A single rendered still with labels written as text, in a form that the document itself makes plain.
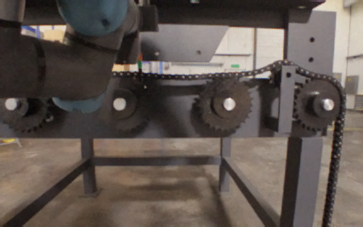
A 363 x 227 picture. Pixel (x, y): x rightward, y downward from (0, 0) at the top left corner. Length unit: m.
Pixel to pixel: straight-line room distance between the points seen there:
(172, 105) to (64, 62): 0.37
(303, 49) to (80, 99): 0.65
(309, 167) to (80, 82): 0.70
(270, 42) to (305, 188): 10.58
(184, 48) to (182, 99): 0.16
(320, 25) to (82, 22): 0.69
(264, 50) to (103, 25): 10.75
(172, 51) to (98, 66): 0.35
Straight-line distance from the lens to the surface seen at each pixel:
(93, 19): 0.25
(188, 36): 0.61
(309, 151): 0.73
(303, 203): 0.79
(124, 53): 0.39
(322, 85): 0.69
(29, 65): 0.25
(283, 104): 0.58
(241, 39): 10.63
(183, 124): 0.57
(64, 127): 0.67
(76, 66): 0.27
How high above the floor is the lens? 0.89
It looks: 7 degrees down
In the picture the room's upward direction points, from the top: straight up
